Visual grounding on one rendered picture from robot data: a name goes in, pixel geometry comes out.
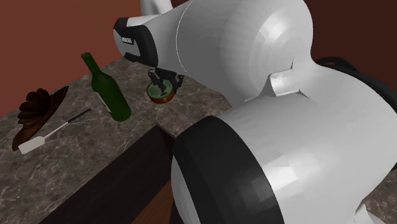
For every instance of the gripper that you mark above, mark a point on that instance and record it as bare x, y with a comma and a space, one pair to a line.
167, 74

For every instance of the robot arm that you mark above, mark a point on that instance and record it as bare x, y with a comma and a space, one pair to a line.
235, 62

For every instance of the green and brown round bowl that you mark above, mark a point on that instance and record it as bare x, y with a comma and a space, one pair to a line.
158, 96

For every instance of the green glass bottle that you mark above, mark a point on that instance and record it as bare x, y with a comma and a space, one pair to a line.
108, 90

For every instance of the dark brown ruffled hat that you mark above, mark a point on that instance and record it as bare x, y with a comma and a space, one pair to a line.
35, 108

